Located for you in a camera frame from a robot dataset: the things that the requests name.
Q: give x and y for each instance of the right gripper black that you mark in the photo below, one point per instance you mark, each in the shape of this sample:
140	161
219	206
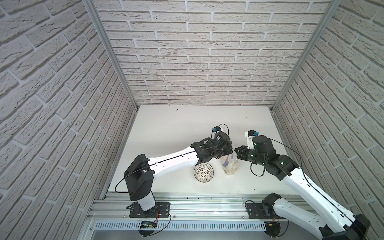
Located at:
241	153

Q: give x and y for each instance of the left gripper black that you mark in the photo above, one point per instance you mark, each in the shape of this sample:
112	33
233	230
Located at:
226	147

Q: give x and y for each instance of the white oats bag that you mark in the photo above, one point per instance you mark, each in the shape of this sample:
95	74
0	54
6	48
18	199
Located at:
229	164

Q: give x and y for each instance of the patterned white breakfast bowl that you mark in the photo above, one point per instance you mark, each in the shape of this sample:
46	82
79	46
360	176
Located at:
204	172

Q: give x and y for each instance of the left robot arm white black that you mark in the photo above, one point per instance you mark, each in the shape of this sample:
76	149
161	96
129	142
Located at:
141	173

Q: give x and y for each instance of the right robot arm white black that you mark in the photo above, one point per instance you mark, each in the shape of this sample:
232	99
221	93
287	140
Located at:
331	221

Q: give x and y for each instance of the black round connector box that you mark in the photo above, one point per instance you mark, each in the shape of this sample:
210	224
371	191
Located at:
273	229

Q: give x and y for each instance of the green circuit board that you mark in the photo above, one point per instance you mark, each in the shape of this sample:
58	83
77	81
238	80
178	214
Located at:
148	225

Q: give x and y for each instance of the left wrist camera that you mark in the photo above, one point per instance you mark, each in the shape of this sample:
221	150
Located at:
216	129

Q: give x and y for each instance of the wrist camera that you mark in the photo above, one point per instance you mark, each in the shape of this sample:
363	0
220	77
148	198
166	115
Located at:
249	135
216	129

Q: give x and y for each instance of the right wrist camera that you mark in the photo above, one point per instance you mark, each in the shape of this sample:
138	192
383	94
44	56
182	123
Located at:
249	135

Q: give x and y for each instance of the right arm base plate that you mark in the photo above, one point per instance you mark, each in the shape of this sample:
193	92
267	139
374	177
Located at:
262	211

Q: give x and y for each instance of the aluminium mounting rail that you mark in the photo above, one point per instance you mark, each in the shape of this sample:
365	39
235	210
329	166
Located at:
222	207

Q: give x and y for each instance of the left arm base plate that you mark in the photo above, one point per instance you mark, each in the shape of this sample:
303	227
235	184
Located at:
160	210

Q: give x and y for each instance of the white slotted cable duct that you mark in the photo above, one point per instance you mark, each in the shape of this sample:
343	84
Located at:
215	226

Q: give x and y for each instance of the right aluminium corner post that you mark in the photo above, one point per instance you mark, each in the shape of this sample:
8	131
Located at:
321	26

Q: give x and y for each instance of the aluminium corner post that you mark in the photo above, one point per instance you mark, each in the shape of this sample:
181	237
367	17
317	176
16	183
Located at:
94	15
321	26

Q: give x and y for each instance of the left aluminium corner post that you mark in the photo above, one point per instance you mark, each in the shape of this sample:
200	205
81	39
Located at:
94	15

